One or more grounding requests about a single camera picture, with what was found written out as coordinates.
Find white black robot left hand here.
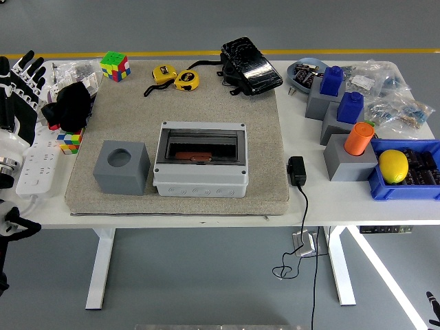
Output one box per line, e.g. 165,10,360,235
0,50,47,160

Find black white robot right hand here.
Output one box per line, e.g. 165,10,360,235
425,291,440,329

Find grey holder block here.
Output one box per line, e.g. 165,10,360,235
323,133,379,182
320,101,365,146
305,80,344,121
92,140,151,197

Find orange cylinder battery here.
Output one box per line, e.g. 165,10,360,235
344,122,375,157
175,151,213,163

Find smoky transparent box lid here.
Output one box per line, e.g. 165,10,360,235
161,127,247,167

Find silver floor socket box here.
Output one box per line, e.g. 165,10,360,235
291,230,319,258

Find grey electrical junction box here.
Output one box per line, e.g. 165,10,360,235
152,121,249,199

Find white packaged parts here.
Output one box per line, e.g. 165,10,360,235
46,74,75,103

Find black cloth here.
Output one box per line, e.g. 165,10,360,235
40,81,96,134

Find white power strip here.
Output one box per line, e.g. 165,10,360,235
15,127,63,199

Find small colourful puzzle cube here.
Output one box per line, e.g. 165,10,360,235
56,129,85,155

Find clear bag of parts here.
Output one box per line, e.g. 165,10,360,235
54,60,104,87
343,58,412,100
364,92,437,131

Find white socket part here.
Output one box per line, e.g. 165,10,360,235
81,74,100,98

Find black table control panel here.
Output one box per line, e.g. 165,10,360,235
360,225,414,234

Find white table leg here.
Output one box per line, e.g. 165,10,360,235
324,225,357,307
85,227,117,310

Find large colourful puzzle cube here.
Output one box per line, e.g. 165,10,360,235
100,51,131,83

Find blue plastic bin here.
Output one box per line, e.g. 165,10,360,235
367,138,440,201

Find yellow lemon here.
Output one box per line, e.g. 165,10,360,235
378,149,410,185

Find black capacitors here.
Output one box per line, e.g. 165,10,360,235
400,147,440,186

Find yellow tape measure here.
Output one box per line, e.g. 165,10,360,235
143,65,178,98
173,69,200,92

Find grey-brown mat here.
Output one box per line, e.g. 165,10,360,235
65,60,290,217

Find black power adapter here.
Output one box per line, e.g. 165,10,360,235
287,155,307,187

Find blue plastic block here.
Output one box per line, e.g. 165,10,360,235
319,65,347,97
336,91,365,125

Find shiny black pouch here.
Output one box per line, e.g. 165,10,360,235
187,36,284,96

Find dark electronic parts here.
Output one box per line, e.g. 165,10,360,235
293,63,317,89

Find blue-grey shallow tray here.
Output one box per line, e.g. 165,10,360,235
286,57,333,96

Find black hanging cable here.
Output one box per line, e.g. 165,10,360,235
310,225,331,330

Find black adapter cord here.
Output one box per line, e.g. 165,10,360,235
272,184,310,280

